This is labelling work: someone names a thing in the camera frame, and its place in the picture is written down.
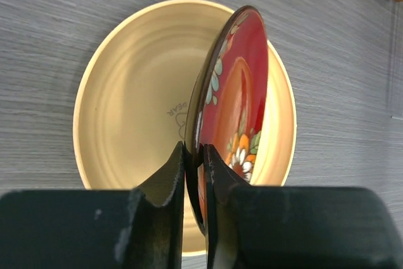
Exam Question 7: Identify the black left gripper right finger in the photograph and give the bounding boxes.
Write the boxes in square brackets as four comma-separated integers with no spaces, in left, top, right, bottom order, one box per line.
[203,145,402,268]

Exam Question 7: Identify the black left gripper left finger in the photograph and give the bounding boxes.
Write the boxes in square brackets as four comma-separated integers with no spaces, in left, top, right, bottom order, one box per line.
[1,142,184,268]

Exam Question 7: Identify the dark red patterned plate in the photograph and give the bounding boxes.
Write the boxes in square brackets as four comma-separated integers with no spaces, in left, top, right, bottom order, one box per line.
[184,5,268,232]

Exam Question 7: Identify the cream yellow plate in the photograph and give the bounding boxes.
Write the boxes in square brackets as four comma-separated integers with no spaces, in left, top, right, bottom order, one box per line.
[72,0,297,256]

